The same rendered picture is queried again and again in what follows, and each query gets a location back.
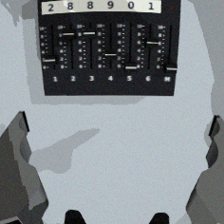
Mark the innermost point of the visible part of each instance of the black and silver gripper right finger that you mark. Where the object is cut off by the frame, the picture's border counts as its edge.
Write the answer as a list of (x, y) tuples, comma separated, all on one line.
[(206, 201)]

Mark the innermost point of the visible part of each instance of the black lighting desk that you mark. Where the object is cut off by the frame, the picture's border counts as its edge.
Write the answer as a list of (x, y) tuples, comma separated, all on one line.
[(129, 48)]

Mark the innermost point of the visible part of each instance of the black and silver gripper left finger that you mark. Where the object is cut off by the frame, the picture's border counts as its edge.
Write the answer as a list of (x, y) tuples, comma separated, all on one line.
[(23, 199)]

